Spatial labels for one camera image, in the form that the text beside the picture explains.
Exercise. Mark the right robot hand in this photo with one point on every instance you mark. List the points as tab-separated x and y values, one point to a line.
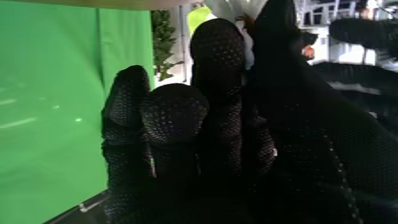
267	150

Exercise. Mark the white flower yellow centre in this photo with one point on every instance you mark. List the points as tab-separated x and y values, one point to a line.
228	8

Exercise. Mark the green plant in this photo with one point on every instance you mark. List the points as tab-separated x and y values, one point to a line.
161	40

